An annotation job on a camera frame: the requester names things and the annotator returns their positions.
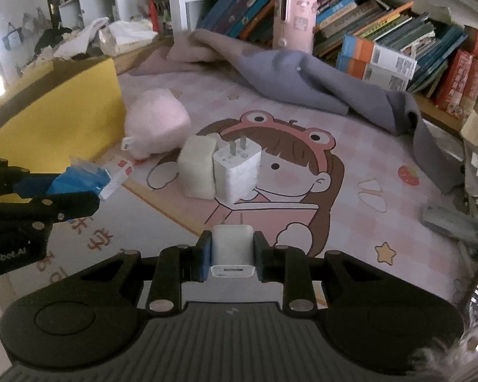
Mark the blue wrapper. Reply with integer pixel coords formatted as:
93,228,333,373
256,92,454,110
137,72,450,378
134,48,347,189
46,157,110,196

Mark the small white USB charger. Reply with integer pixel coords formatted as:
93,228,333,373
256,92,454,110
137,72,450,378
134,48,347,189
211,224,256,279

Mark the white foam block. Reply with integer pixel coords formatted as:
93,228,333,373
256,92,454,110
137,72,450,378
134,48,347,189
177,135,217,200

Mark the large white plug charger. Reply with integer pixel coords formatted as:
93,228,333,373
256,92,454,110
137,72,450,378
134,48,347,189
213,135,262,204

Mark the small white red box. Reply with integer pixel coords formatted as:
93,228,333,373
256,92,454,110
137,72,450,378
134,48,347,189
99,155,134,200

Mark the cartoon girl desk mat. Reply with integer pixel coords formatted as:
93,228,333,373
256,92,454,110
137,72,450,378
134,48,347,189
0,46,478,311

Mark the pink plush toy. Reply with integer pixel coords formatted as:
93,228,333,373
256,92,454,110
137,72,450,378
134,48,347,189
120,89,192,160

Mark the grey stapler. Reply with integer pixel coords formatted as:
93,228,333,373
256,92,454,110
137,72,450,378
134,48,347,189
420,204,478,249

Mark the white tissue pack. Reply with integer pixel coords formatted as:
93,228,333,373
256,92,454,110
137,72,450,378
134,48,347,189
98,19,159,57

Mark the grey purple blanket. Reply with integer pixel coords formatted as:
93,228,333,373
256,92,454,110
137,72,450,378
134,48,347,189
130,29,464,193

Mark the upper orange blue white box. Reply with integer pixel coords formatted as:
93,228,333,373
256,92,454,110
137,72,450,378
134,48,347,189
341,35,417,79

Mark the pink cylindrical humidifier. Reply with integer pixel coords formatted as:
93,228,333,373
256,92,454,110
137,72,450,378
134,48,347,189
272,0,318,53

